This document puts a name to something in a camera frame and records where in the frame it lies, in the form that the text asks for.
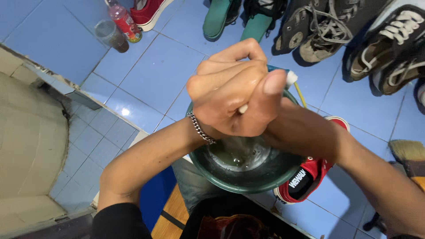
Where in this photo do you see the blue wooden stool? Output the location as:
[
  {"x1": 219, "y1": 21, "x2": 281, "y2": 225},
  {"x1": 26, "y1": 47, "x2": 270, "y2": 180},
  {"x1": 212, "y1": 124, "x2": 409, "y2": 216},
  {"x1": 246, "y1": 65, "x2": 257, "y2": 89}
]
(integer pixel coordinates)
[{"x1": 139, "y1": 166, "x2": 190, "y2": 239}]

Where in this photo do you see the black bag with red cloth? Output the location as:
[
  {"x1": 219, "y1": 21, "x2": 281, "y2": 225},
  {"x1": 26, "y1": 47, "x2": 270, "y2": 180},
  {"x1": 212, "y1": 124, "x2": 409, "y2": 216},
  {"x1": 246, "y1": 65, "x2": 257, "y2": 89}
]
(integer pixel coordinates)
[{"x1": 180, "y1": 195, "x2": 314, "y2": 239}]

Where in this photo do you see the dark sneaker with white laces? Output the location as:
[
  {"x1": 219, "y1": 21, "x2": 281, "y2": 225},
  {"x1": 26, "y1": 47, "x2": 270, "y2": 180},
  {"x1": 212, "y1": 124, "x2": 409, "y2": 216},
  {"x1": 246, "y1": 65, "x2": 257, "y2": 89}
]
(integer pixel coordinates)
[
  {"x1": 342, "y1": 0, "x2": 425, "y2": 82},
  {"x1": 370, "y1": 46, "x2": 425, "y2": 97}
]

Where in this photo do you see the person's black sleeve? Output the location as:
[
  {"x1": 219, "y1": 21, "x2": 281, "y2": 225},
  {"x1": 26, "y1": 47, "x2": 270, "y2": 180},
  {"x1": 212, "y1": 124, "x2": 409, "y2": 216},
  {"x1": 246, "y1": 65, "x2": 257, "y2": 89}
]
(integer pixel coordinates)
[{"x1": 91, "y1": 202, "x2": 153, "y2": 239}]

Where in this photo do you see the gray canvas sneaker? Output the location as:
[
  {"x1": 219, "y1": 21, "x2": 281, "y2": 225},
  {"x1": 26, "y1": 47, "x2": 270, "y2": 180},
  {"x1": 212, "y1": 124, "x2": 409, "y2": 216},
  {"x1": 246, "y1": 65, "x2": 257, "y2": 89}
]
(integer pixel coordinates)
[
  {"x1": 294, "y1": 0, "x2": 392, "y2": 67},
  {"x1": 272, "y1": 0, "x2": 329, "y2": 56}
]

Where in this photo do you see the clear plastic cup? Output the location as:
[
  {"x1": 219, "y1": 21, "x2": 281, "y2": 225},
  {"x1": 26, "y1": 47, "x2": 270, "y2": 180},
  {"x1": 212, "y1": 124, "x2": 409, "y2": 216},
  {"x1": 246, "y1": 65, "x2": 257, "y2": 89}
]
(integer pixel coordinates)
[{"x1": 94, "y1": 19, "x2": 130, "y2": 54}]

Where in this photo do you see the small black object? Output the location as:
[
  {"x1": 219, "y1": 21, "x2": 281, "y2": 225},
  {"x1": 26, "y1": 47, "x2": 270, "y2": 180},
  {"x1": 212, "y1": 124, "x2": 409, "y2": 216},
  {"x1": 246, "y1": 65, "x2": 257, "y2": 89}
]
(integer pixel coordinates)
[{"x1": 363, "y1": 212, "x2": 389, "y2": 233}]

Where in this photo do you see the red label drink bottle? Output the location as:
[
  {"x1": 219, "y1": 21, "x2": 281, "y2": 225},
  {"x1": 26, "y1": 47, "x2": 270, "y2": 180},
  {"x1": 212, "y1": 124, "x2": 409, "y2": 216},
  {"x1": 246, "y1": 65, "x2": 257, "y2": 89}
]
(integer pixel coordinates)
[{"x1": 106, "y1": 0, "x2": 143, "y2": 44}]

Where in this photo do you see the wooden scrub brush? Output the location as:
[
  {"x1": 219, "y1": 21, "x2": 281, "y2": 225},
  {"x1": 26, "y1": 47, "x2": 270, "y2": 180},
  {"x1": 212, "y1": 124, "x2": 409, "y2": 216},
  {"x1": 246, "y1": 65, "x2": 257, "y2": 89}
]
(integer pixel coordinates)
[{"x1": 388, "y1": 139, "x2": 425, "y2": 192}]

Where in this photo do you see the yellow stick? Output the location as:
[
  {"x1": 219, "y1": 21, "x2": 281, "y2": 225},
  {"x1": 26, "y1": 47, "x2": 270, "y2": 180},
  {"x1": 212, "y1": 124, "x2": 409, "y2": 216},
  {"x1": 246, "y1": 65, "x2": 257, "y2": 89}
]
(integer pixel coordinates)
[{"x1": 294, "y1": 82, "x2": 308, "y2": 109}]

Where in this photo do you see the silver chain bracelet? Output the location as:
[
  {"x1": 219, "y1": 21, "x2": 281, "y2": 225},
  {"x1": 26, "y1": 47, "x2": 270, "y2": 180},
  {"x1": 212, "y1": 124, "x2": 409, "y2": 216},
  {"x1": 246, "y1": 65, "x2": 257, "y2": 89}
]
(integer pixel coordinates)
[{"x1": 187, "y1": 110, "x2": 218, "y2": 145}]

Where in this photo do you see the person's jeans leg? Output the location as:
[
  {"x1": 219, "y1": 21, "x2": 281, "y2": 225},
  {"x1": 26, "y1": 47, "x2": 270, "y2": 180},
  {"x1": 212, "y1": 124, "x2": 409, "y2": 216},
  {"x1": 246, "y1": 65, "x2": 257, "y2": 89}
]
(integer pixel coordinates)
[{"x1": 171, "y1": 158, "x2": 233, "y2": 214}]

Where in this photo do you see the green plastic basin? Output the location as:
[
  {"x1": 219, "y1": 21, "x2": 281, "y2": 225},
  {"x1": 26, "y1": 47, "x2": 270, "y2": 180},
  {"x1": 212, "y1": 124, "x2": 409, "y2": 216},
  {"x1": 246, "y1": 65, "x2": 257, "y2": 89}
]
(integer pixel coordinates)
[{"x1": 186, "y1": 89, "x2": 306, "y2": 195}]

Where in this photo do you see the person's left hand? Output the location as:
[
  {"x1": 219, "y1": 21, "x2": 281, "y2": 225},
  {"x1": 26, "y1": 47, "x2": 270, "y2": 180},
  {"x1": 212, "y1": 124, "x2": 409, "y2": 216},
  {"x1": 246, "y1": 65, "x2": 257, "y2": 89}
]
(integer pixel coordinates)
[{"x1": 186, "y1": 38, "x2": 288, "y2": 140}]

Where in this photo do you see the teal white-tipped brush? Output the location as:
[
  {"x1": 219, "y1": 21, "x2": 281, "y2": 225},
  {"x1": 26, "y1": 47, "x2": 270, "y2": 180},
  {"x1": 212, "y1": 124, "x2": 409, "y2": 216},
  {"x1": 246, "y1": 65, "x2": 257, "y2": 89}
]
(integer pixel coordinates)
[{"x1": 267, "y1": 65, "x2": 298, "y2": 89}]

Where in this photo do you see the dark shoe with white sole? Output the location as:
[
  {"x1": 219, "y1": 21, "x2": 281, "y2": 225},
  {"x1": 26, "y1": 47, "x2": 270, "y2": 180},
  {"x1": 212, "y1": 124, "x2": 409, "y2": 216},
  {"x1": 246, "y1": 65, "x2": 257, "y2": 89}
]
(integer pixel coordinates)
[{"x1": 413, "y1": 82, "x2": 425, "y2": 115}]

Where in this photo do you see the red canvas sneaker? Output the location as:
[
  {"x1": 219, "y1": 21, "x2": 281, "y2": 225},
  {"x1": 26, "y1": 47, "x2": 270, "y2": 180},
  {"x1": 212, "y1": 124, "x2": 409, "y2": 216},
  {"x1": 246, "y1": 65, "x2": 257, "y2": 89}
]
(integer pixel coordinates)
[
  {"x1": 129, "y1": 0, "x2": 174, "y2": 32},
  {"x1": 273, "y1": 116, "x2": 351, "y2": 205}
]

